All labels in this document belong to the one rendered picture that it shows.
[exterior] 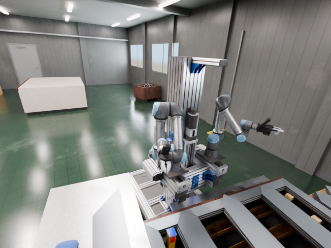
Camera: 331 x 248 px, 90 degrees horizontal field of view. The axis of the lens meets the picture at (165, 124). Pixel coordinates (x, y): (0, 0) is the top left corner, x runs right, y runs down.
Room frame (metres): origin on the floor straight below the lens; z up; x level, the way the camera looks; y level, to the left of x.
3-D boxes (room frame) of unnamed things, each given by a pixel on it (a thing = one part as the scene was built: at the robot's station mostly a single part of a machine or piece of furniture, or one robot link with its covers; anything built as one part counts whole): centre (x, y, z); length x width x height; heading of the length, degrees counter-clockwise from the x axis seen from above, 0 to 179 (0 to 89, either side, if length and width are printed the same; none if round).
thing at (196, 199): (1.37, -0.72, 0.66); 1.30 x 0.20 x 0.03; 113
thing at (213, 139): (1.58, -0.52, 1.20); 0.13 x 0.12 x 0.14; 147
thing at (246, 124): (1.55, -0.81, 1.43); 0.11 x 0.08 x 0.09; 57
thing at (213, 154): (1.58, -0.52, 1.09); 0.15 x 0.15 x 0.10
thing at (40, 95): (6.38, 4.28, 0.44); 2.30 x 1.86 x 0.89; 30
